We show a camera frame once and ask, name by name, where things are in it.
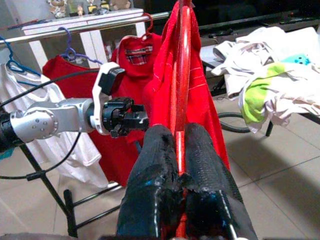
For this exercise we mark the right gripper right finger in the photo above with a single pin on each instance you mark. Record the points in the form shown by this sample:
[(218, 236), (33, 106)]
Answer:
[(207, 187)]

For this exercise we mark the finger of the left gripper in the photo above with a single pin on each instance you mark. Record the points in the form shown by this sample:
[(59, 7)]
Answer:
[(136, 121), (138, 108)]

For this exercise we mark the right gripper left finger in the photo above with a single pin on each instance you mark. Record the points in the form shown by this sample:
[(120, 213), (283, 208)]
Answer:
[(150, 187)]

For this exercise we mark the red plastic hanger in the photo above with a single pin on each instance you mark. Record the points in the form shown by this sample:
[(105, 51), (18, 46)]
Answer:
[(152, 25), (182, 75)]

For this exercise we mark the red t-shirt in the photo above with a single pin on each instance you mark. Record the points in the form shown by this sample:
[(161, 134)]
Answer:
[(115, 155), (205, 100)]

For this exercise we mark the red polo plaid trim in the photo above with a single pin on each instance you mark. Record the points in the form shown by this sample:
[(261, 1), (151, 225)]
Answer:
[(140, 72)]

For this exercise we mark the grey table black legs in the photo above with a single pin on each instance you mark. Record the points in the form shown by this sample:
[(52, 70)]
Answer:
[(206, 56)]

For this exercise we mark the white glass-door cabinet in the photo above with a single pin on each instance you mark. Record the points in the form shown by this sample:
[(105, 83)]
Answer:
[(38, 53)]

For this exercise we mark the white cartoon print shirt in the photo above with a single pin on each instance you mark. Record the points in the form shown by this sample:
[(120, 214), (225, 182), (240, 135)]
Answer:
[(255, 100)]

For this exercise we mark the small plush toy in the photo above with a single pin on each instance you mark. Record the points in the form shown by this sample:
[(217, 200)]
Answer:
[(120, 4)]

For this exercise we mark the chrome black clothes rack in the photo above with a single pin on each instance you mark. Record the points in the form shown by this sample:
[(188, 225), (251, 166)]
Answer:
[(32, 37)]

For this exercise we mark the small bear figurine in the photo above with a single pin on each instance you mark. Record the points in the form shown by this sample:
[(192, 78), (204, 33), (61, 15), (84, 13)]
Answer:
[(57, 8)]

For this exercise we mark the white crumpled garment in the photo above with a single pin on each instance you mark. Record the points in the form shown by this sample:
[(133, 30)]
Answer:
[(250, 45)]

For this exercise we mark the black low cabinet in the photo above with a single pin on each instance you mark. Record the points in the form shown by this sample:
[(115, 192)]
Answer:
[(250, 12)]

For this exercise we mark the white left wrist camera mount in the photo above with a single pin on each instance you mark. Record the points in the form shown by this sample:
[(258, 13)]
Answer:
[(96, 105)]

